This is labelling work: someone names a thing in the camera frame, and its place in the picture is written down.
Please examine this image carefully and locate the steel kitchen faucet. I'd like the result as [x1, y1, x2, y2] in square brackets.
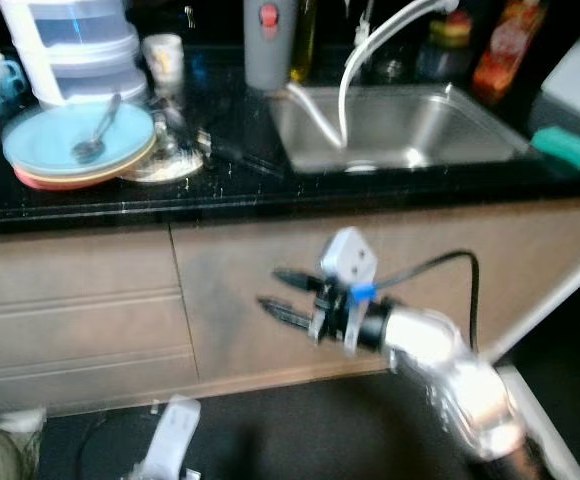
[345, 0, 391, 86]

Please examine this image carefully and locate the brown cabinet door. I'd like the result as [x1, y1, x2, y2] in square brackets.
[170, 200, 580, 381]

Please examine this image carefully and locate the thin white filter tube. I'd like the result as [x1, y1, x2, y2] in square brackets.
[285, 85, 343, 146]

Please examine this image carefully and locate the floral patterned plate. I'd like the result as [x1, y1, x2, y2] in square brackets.
[120, 140, 206, 184]

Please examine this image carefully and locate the stainless steel sink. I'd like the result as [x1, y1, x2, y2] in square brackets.
[265, 83, 531, 176]

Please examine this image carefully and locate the cream dinner plate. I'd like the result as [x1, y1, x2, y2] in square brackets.
[15, 150, 158, 184]

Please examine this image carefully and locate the deep brown drawer front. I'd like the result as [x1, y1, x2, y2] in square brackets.
[0, 300, 199, 411]

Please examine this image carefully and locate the shallow brown drawer front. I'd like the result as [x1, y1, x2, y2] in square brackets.
[0, 225, 186, 306]

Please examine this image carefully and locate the grey cylindrical water filter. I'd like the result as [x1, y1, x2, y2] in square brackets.
[243, 0, 299, 91]

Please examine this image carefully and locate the glass oil bottle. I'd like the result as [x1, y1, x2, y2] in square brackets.
[290, 0, 319, 86]

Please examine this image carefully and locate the pink dinner plate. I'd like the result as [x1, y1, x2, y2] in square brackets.
[15, 165, 121, 191]

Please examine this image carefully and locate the white printed mug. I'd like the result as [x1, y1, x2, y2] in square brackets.
[142, 33, 184, 86]

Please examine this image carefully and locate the black plastic tub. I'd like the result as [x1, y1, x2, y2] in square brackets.
[415, 30, 471, 81]

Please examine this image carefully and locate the green sponge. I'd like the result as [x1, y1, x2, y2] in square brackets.
[530, 125, 580, 173]

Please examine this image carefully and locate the light blue dinner plate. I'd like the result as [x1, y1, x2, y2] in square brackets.
[2, 102, 156, 178]

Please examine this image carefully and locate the yellow sponge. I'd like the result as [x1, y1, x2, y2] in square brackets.
[438, 10, 471, 43]

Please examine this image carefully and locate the white tiered storage container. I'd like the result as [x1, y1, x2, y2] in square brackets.
[0, 0, 149, 108]

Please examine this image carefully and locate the orange snack packet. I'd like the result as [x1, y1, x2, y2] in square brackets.
[473, 0, 548, 98]

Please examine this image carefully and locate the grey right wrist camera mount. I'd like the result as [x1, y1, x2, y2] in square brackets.
[310, 228, 381, 356]

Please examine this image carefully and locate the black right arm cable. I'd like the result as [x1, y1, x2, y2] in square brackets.
[370, 250, 481, 351]

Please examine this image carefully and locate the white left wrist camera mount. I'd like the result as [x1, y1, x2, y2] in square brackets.
[145, 397, 203, 480]

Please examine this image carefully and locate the white faucet hose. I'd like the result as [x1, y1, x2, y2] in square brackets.
[337, 0, 461, 146]

